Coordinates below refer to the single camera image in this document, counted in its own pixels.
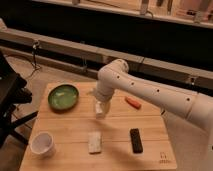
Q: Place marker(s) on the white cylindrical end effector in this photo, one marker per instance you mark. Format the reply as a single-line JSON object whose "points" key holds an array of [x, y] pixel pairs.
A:
{"points": [[105, 107]]}

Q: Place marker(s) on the green ceramic bowl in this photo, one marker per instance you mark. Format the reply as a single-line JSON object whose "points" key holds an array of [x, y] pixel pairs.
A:
{"points": [[63, 97]]}

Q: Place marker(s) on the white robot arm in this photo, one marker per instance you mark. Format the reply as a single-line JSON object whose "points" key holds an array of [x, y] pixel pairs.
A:
{"points": [[196, 108]]}

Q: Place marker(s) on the small white bottle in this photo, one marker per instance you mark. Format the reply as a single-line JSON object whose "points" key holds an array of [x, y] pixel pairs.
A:
{"points": [[98, 110]]}

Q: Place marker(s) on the orange carrot-shaped object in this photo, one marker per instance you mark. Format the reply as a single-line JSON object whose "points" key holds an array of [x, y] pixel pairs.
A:
{"points": [[133, 103]]}

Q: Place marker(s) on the white rectangular sponge block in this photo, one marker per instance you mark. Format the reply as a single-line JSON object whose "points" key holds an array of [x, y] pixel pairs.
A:
{"points": [[94, 142]]}

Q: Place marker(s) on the black rectangular remote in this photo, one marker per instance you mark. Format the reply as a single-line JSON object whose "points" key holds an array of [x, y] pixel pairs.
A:
{"points": [[136, 141]]}

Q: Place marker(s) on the white paper cup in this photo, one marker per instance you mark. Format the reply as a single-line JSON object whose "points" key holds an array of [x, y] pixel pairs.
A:
{"points": [[42, 145]]}

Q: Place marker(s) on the black equipment stand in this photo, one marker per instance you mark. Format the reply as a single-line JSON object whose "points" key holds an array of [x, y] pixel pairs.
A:
{"points": [[12, 91]]}

